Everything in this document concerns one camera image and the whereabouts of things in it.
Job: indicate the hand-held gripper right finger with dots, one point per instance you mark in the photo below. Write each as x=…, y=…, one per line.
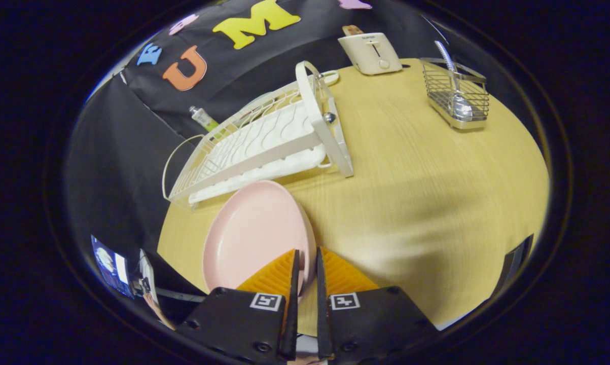
x=370, y=324

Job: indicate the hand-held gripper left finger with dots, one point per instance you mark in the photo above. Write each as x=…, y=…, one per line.
x=234, y=324

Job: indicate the pink plate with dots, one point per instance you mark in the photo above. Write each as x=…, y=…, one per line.
x=254, y=233

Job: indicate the computer monitor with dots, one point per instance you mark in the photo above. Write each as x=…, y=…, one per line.
x=112, y=266

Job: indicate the black backdrop cloth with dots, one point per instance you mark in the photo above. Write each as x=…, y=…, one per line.
x=132, y=152

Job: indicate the clear bottle with green liquid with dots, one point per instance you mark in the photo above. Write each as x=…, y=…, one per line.
x=203, y=119

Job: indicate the cream toaster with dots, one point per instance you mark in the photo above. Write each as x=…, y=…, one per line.
x=370, y=56

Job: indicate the brown toast slice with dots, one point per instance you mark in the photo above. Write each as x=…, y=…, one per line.
x=352, y=30

